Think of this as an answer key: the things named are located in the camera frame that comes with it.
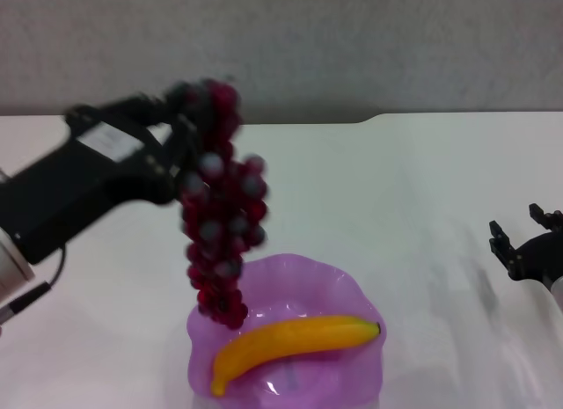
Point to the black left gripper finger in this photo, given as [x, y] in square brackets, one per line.
[184, 140]
[176, 99]

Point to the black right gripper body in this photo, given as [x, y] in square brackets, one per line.
[538, 257]

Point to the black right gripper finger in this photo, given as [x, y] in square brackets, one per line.
[501, 246]
[547, 215]

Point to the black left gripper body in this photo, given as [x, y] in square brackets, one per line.
[79, 189]

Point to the dark red grape bunch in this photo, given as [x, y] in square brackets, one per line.
[224, 215]

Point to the yellow plastic banana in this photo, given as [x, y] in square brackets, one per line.
[286, 343]

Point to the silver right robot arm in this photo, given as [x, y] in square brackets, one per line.
[557, 294]

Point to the purple wavy plastic bowl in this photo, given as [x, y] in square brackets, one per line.
[308, 290]

